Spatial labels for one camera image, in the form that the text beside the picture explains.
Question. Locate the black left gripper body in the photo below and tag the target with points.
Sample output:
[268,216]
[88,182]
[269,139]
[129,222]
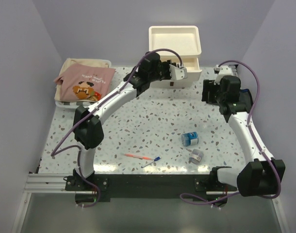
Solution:
[164,71]

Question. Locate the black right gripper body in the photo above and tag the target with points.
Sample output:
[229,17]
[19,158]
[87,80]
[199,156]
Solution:
[222,96]

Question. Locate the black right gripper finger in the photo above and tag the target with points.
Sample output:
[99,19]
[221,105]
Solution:
[209,97]
[209,86]

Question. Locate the cream drawer organizer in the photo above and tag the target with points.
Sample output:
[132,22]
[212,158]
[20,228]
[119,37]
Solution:
[185,41]

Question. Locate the orange pen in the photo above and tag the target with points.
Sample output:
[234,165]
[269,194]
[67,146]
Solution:
[138,157]

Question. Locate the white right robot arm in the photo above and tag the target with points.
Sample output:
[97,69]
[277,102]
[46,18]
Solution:
[262,174]

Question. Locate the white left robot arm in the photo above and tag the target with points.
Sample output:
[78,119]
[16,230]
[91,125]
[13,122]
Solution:
[88,121]

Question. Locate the grey pencil pouch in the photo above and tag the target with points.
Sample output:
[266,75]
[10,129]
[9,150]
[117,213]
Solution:
[246,98]

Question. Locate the blue label can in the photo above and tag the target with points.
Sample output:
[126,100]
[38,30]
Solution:
[189,139]

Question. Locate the clear tape roll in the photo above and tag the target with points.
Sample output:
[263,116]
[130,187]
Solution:
[196,156]

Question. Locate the blue cap ballpoint pen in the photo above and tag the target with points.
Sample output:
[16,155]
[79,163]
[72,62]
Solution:
[153,161]

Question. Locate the pink printed t-shirt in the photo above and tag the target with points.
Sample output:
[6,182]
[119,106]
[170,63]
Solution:
[80,82]

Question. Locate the white laundry tray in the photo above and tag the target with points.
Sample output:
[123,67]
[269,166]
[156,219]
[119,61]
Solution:
[65,104]

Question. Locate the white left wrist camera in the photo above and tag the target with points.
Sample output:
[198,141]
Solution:
[177,73]

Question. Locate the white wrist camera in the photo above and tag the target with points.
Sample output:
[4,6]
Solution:
[177,73]
[222,71]

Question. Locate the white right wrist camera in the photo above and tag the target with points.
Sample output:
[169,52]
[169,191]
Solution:
[222,71]

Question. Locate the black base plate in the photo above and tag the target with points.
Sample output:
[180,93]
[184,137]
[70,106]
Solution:
[114,186]

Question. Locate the aluminium frame rail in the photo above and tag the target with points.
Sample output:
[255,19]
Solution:
[41,183]

